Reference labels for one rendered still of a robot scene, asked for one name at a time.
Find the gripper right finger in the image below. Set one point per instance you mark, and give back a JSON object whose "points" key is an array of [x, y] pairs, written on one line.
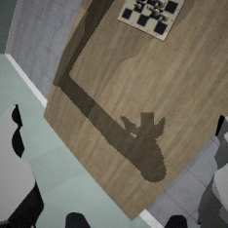
{"points": [[213, 207]]}

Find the black and cream chessboard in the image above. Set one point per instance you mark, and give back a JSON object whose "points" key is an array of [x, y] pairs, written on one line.
{"points": [[144, 20]]}

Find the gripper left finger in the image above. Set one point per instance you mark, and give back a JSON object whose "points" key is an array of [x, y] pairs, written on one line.
{"points": [[20, 199]]}

